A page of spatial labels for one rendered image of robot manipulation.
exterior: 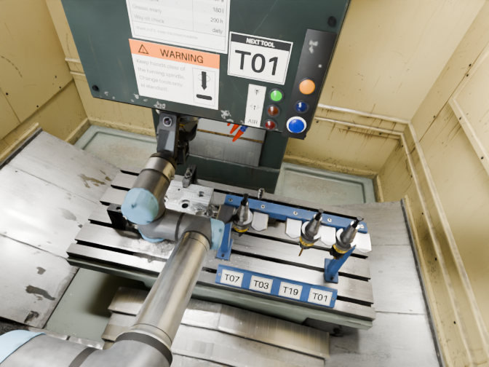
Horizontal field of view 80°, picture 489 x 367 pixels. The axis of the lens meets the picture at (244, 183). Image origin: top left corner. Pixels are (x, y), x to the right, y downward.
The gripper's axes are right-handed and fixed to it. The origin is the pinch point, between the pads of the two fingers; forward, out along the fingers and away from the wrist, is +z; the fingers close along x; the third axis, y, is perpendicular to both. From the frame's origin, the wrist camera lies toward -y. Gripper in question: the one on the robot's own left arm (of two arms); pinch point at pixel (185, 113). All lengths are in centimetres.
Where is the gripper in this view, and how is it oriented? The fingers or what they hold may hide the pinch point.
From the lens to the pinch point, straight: 88.8
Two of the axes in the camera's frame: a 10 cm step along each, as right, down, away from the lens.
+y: -0.9, 6.5, 7.6
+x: 9.8, 2.0, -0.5
